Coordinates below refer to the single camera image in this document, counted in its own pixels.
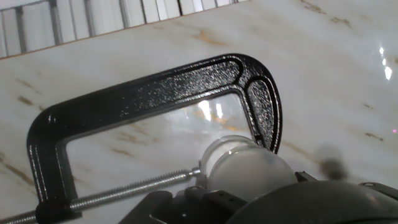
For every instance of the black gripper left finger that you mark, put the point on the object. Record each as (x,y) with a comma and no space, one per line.
(202,208)

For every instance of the marble pattern board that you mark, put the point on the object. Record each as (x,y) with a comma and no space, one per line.
(311,62)

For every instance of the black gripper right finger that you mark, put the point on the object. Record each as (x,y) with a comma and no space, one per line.
(306,176)

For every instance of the black metal C-clamp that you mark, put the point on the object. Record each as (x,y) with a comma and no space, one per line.
(140,96)

